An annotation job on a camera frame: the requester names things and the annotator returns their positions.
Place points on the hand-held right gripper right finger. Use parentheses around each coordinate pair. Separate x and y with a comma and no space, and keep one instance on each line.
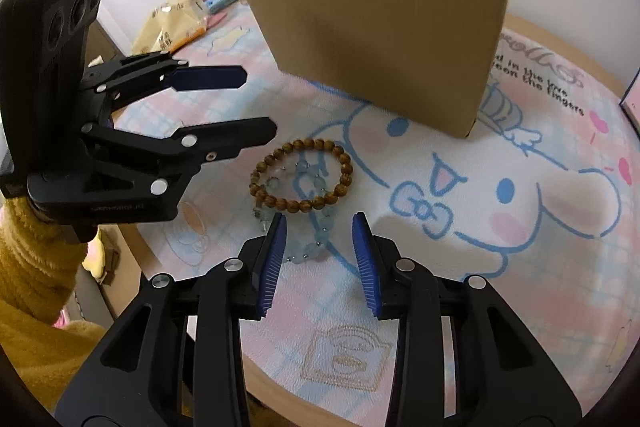
(365,257)

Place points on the yellow tissue pack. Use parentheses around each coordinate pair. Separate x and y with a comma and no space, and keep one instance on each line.
(170,27)

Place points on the pastel cartoon printed mat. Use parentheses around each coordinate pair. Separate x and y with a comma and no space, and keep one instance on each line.
(500,257)

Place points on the blue flat packet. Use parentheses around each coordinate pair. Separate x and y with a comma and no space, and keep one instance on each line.
(222,0)

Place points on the brown cardboard box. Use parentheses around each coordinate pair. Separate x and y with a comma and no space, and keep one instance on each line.
(380,27)

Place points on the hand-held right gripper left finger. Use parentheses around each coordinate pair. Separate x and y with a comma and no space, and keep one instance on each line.
(272,257)

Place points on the person's left forearm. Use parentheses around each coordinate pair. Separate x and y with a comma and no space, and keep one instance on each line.
(30,277)

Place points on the pink desk calendar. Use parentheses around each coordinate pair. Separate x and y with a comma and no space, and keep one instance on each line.
(632,102)

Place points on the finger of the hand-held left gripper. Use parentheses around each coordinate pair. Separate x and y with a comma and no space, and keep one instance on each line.
(210,78)
(225,139)

